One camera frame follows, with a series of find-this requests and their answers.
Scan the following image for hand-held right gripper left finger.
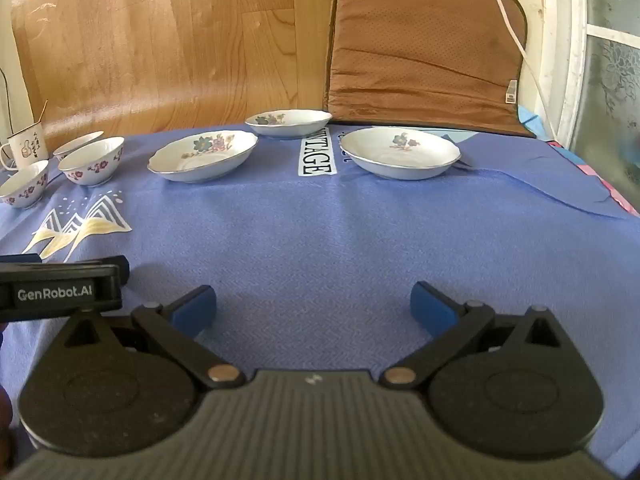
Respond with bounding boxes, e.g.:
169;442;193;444
64;285;247;392

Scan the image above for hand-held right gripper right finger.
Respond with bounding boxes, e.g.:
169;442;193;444
381;281;569;388

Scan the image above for large floral white plate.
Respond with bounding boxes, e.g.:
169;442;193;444
147;130;259;183

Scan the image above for round floral white plate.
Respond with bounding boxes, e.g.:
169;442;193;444
339;126;462;181

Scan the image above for small floral white plate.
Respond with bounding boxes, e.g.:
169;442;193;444
244;109;333;140

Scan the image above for white bowl red flowers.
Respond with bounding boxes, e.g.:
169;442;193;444
57;136;125;188
52;131;105;162
0;159;50;210

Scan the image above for blue printed cloth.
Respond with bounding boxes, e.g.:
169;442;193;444
0;122;640;480

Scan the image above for white enamel mug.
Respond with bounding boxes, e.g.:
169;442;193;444
0;127;49;171

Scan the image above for pink and blue blanket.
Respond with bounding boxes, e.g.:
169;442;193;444
517;105;640;217

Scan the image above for brown seat cushion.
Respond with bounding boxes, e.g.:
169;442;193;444
323;0;537;139

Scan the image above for wooden board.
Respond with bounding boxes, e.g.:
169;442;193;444
11;0;351;137

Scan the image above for patterned frosted window glass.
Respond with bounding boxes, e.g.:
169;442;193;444
570;0;640;191

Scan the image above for thin black cable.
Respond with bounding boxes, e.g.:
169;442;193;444
0;66;15;128

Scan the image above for white window frame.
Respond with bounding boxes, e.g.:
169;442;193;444
542;0;640;148

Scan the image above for white cable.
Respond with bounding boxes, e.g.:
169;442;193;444
472;0;558;142

